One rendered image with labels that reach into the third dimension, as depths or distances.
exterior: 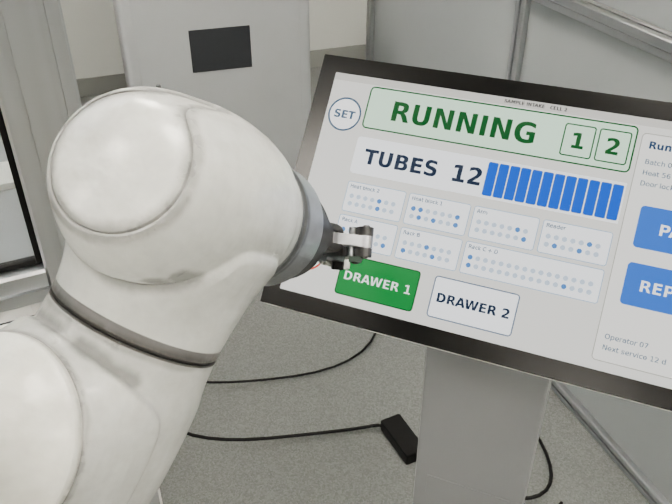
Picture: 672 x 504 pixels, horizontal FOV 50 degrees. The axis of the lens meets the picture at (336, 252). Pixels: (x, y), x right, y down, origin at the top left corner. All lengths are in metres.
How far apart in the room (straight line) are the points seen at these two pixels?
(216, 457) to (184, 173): 1.67
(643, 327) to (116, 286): 0.56
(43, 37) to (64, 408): 0.53
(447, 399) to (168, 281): 0.69
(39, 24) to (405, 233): 0.44
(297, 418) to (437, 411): 1.05
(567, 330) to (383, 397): 1.35
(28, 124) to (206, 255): 0.52
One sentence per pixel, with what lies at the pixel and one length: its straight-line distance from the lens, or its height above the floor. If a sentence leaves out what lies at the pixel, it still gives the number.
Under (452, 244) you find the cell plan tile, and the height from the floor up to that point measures 1.05.
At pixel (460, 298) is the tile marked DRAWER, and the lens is 0.80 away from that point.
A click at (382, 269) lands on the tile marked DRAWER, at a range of 0.82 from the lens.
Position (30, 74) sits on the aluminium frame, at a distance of 0.83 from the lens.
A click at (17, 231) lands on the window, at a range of 0.92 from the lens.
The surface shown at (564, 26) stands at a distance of 1.90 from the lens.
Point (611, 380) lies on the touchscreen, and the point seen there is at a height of 0.97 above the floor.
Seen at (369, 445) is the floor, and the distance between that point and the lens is 1.98.
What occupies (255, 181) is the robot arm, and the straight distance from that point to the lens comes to 0.37.
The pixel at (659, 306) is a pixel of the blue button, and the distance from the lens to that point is 0.80.
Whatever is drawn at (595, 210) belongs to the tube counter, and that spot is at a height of 1.10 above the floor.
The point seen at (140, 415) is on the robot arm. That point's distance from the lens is 0.39.
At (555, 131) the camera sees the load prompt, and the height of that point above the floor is 1.16.
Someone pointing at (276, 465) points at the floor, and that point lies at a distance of 1.94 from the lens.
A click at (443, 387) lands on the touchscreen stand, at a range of 0.99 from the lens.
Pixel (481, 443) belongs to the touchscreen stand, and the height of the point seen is 0.72.
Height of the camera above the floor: 1.49
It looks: 34 degrees down
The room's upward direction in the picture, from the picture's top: straight up
